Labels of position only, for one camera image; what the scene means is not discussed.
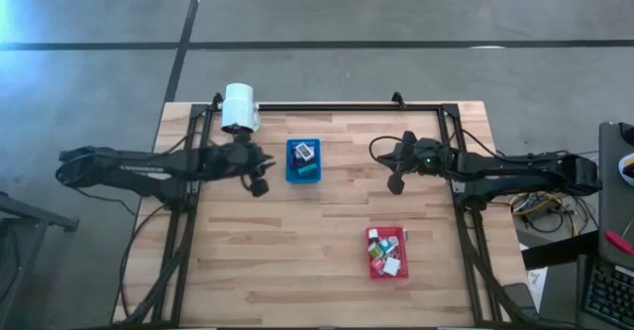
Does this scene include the white cylindrical projector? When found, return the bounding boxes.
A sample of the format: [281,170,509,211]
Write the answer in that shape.
[220,82,262,135]

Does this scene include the red hand tool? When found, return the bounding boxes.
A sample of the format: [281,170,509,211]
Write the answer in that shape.
[603,229,634,256]

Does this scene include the grey metal stand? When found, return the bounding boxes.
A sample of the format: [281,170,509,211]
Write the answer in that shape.
[0,189,79,330]

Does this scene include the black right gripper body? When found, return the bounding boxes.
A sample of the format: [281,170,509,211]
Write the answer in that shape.
[385,130,455,196]

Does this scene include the white adapter box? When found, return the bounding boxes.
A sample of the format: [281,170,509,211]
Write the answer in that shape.
[381,256,402,277]

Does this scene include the black phone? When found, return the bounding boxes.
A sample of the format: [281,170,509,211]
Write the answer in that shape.
[502,282,539,321]

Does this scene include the black camera cable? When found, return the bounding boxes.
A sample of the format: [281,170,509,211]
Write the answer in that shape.
[368,135,408,162]

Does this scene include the grey desk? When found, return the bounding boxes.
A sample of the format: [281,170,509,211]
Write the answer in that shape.
[596,120,634,272]

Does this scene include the blue plastic basket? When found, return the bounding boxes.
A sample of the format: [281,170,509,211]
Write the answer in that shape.
[284,138,323,185]

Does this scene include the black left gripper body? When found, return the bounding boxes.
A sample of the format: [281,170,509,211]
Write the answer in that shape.
[228,130,271,198]

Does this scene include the tangled cable bundle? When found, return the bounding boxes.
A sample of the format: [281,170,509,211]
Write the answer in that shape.
[509,154,600,237]

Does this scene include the backlit black keyboard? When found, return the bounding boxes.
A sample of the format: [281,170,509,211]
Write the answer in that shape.
[582,258,634,330]

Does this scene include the red plastic basket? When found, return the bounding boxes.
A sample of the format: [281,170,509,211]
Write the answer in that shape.
[365,226,411,281]

